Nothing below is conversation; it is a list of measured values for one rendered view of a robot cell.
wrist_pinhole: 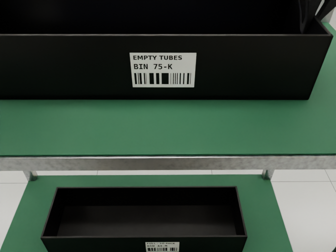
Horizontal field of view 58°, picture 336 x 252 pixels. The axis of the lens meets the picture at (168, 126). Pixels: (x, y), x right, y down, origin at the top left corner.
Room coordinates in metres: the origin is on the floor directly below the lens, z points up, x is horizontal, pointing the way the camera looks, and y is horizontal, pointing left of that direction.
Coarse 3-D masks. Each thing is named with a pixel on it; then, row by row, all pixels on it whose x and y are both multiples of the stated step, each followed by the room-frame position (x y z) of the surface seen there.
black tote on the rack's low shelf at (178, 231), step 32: (64, 192) 0.57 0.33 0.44; (96, 192) 0.57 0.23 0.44; (128, 192) 0.57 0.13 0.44; (160, 192) 0.58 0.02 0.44; (192, 192) 0.58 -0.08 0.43; (224, 192) 0.58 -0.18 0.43; (64, 224) 0.50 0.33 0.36; (96, 224) 0.50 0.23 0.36; (128, 224) 0.50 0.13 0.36; (160, 224) 0.50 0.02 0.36; (192, 224) 0.50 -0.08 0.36; (224, 224) 0.50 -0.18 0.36
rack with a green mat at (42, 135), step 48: (0, 144) 0.29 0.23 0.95; (48, 144) 0.29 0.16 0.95; (96, 144) 0.29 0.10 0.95; (144, 144) 0.29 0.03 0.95; (192, 144) 0.29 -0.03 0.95; (240, 144) 0.29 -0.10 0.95; (288, 144) 0.29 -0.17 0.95; (48, 192) 0.63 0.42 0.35; (240, 192) 0.64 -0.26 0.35; (288, 240) 0.46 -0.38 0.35
